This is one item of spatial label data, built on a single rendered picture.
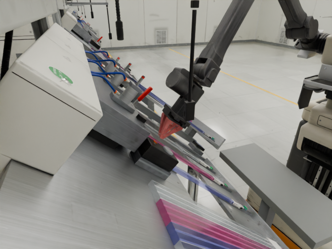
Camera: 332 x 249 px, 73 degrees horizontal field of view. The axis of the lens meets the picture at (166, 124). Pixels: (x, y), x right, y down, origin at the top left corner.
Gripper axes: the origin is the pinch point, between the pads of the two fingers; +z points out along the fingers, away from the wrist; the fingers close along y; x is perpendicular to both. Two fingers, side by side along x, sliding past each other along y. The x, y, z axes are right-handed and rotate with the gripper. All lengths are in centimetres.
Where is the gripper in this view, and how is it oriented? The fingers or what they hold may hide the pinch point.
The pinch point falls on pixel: (161, 135)
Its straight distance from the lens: 74.7
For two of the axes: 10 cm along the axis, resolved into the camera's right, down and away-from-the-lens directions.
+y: 3.5, 4.5, -8.2
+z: -5.8, 7.9, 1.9
